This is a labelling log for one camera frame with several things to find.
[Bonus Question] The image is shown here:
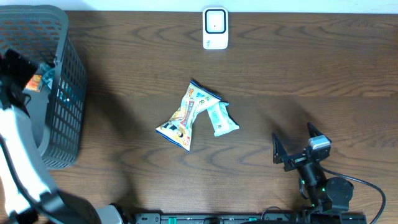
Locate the orange small snack box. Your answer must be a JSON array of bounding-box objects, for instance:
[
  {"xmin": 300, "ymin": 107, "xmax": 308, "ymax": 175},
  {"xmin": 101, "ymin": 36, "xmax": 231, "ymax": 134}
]
[{"xmin": 25, "ymin": 74, "xmax": 42, "ymax": 92}]

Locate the grey plastic basket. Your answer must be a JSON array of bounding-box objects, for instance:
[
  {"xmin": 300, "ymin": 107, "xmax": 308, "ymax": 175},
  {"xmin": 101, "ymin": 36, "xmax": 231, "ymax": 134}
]
[{"xmin": 1, "ymin": 5, "xmax": 88, "ymax": 169}]

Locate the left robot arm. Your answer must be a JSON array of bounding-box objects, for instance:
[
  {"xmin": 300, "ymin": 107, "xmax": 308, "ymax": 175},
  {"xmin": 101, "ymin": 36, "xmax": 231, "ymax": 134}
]
[{"xmin": 1, "ymin": 49, "xmax": 129, "ymax": 224}]

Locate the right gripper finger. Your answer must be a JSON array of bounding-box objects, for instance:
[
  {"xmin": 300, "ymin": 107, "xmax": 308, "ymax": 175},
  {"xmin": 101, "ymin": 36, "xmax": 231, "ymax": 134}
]
[
  {"xmin": 272, "ymin": 133, "xmax": 288, "ymax": 164},
  {"xmin": 307, "ymin": 122, "xmax": 331, "ymax": 142}
]

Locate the large yellow snack bag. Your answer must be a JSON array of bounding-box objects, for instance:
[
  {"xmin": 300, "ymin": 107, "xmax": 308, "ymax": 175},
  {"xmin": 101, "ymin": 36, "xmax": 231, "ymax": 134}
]
[{"xmin": 155, "ymin": 80, "xmax": 221, "ymax": 152}]

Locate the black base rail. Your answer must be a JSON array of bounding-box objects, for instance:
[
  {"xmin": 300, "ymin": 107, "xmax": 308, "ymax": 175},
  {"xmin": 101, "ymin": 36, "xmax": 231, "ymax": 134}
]
[{"xmin": 132, "ymin": 212, "xmax": 367, "ymax": 224}]

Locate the light green wipes packet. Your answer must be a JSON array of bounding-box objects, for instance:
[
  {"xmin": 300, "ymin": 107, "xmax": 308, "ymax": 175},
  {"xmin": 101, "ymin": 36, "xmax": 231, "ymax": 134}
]
[{"xmin": 207, "ymin": 101, "xmax": 239, "ymax": 137}]

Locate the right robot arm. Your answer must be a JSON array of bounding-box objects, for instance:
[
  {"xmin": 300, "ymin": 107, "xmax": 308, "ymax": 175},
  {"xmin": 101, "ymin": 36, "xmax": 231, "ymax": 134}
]
[{"xmin": 272, "ymin": 123, "xmax": 354, "ymax": 223}]

